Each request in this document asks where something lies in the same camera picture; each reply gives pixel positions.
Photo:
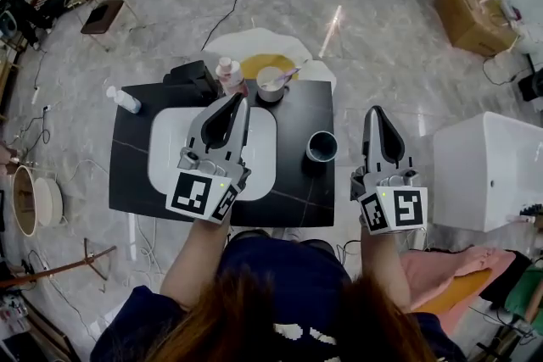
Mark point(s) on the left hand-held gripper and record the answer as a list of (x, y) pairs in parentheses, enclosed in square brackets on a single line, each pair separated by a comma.
[(199, 193)]

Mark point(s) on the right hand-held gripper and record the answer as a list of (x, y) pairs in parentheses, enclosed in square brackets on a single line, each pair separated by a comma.
[(403, 203)]

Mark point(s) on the person's left forearm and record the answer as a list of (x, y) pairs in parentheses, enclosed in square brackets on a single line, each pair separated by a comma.
[(195, 258)]

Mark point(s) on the person's right forearm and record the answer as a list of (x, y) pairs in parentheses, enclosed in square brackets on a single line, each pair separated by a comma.
[(384, 267)]

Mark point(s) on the white sink basin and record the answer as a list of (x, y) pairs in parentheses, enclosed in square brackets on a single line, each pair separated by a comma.
[(165, 148)]

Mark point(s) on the black sink counter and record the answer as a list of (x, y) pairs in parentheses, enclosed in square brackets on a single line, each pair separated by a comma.
[(131, 165)]

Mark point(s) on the pink bottle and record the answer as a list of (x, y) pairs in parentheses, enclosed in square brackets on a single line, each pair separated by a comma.
[(231, 74)]

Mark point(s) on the black faucet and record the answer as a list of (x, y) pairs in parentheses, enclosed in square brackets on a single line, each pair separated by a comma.
[(188, 78)]

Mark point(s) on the grey cup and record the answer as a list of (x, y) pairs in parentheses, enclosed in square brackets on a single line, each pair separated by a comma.
[(321, 148)]

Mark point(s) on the white cup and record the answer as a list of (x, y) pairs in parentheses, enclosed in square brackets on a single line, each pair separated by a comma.
[(271, 91)]

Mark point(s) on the purple toothbrush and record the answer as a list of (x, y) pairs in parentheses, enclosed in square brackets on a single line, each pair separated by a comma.
[(286, 75)]

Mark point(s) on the white and yellow egg-shaped rug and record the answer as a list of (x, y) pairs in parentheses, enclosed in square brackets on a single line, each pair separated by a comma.
[(263, 44)]

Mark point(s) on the clear bottle with white cap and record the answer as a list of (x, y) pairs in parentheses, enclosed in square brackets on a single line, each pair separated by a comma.
[(125, 101)]

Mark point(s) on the white box-shaped fixture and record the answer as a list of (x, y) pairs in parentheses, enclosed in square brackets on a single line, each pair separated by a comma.
[(483, 169)]

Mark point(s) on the pink cloth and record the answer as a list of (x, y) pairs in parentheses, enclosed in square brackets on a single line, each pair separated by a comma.
[(449, 267)]

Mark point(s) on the large open cardboard box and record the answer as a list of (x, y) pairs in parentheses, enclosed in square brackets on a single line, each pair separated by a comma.
[(471, 23)]

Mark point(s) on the wooden chair with dark seat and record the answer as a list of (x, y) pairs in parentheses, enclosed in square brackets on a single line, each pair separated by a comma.
[(102, 19)]

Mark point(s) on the black box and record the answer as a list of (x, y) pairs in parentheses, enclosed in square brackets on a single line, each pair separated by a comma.
[(532, 87)]

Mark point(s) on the person's navy shirt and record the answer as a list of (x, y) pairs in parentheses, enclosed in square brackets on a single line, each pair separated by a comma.
[(292, 280)]

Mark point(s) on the orange cushion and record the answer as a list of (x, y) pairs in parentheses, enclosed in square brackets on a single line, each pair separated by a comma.
[(460, 290)]

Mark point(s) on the white round basin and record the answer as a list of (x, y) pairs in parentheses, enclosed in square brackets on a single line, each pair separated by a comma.
[(53, 201)]

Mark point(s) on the white power strip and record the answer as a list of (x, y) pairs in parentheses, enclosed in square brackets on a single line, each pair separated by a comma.
[(35, 96)]

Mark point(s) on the green cloth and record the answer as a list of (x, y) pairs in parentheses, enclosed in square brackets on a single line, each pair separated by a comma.
[(526, 288)]

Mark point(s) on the brown wooden stand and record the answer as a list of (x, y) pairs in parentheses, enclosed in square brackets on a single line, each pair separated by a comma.
[(63, 267)]

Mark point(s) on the round wooden frame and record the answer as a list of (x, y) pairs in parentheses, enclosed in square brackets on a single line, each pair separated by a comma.
[(17, 203)]

